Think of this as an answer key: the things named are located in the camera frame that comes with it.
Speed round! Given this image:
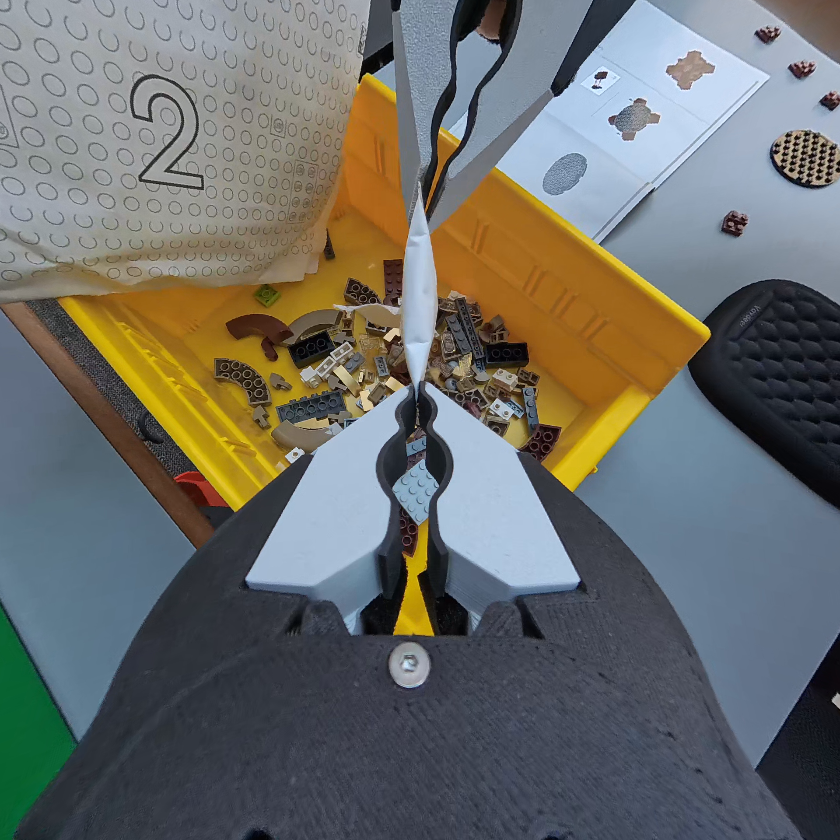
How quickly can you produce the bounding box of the round tan studded plate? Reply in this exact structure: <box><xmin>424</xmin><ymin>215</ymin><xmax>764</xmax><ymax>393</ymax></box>
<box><xmin>769</xmin><ymin>129</ymin><xmax>840</xmax><ymax>190</ymax></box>

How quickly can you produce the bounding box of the light grey square plate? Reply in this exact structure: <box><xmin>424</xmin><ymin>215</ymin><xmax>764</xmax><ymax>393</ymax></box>
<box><xmin>394</xmin><ymin>459</ymin><xmax>439</xmax><ymax>522</ymax></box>

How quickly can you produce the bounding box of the white instruction booklet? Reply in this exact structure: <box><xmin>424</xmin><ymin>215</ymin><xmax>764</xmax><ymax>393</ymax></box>
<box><xmin>453</xmin><ymin>0</ymin><xmax>770</xmax><ymax>244</ymax></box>

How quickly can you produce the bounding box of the small white paper bag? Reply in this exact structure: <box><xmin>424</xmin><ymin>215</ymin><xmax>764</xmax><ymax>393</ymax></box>
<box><xmin>400</xmin><ymin>193</ymin><xmax>439</xmax><ymax>389</ymax></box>

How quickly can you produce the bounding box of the green plastic bin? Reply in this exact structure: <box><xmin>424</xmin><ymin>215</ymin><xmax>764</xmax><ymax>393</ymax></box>
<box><xmin>0</xmin><ymin>604</ymin><xmax>76</xmax><ymax>840</ymax></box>

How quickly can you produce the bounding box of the yellow plastic bin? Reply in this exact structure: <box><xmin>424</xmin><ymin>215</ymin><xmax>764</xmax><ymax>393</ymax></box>
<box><xmin>59</xmin><ymin>72</ymin><xmax>711</xmax><ymax>636</ymax></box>

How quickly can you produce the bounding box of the grey table wooden edge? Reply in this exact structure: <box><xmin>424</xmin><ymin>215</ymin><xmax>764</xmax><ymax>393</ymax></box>
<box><xmin>0</xmin><ymin>302</ymin><xmax>217</xmax><ymax>742</ymax></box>

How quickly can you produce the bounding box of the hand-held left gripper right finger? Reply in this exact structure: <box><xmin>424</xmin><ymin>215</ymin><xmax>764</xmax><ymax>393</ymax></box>
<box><xmin>420</xmin><ymin>384</ymin><xmax>581</xmax><ymax>634</ymax></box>

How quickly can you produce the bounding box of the pile of toy bricks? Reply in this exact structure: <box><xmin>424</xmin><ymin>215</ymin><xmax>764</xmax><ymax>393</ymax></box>
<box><xmin>213</xmin><ymin>259</ymin><xmax>565</xmax><ymax>546</ymax></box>

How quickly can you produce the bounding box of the red plastic container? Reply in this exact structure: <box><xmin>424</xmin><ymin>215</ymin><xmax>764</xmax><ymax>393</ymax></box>
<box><xmin>174</xmin><ymin>471</ymin><xmax>221</xmax><ymax>509</ymax></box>

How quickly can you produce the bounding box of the large white paper bag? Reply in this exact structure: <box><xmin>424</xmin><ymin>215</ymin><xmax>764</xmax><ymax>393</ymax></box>
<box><xmin>0</xmin><ymin>0</ymin><xmax>368</xmax><ymax>303</ymax></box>

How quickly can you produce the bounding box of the grey desk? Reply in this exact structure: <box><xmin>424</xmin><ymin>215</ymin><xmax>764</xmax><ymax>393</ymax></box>
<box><xmin>571</xmin><ymin>0</ymin><xmax>840</xmax><ymax>769</ymax></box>

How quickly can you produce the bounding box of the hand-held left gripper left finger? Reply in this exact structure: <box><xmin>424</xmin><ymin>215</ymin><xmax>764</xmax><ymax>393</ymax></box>
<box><xmin>246</xmin><ymin>386</ymin><xmax>417</xmax><ymax>634</ymax></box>

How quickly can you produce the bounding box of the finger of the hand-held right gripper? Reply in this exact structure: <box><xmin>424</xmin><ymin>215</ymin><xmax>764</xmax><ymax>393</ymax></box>
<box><xmin>425</xmin><ymin>0</ymin><xmax>595</xmax><ymax>232</ymax></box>
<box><xmin>392</xmin><ymin>0</ymin><xmax>455</xmax><ymax>212</ymax></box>

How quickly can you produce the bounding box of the black cushioned wrist pad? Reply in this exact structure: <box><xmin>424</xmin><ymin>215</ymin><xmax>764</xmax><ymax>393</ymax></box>
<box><xmin>688</xmin><ymin>279</ymin><xmax>840</xmax><ymax>509</ymax></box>

